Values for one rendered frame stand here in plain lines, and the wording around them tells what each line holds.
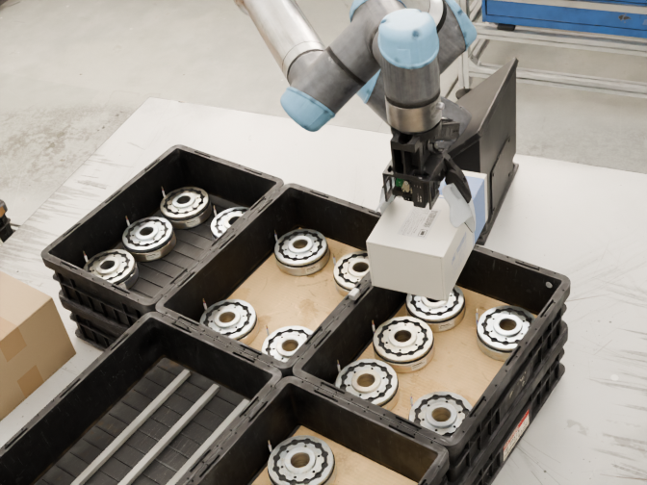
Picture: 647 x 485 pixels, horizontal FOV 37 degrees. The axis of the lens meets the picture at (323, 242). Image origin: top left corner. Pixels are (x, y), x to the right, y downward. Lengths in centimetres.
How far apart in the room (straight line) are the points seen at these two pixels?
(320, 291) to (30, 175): 222
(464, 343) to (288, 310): 33
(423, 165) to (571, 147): 218
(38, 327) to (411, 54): 98
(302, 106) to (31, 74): 323
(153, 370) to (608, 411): 79
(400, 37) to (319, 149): 115
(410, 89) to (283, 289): 65
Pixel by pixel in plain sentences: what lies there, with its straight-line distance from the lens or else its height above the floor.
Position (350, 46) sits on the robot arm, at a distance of 137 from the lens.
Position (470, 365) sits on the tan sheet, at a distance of 166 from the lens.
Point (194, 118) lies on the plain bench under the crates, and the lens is 260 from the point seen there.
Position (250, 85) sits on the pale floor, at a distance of 406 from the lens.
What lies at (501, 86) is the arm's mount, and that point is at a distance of 202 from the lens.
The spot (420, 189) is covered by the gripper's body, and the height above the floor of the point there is 123.
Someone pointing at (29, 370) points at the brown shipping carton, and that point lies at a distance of 196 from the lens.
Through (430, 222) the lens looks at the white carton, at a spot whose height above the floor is 114.
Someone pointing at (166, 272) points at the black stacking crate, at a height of 83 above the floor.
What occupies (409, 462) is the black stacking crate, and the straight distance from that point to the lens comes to 149.
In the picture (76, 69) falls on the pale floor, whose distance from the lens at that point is 448.
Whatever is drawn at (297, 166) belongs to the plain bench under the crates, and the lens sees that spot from 234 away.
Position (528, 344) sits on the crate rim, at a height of 93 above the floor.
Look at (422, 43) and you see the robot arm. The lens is 127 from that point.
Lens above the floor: 207
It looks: 41 degrees down
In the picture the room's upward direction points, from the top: 10 degrees counter-clockwise
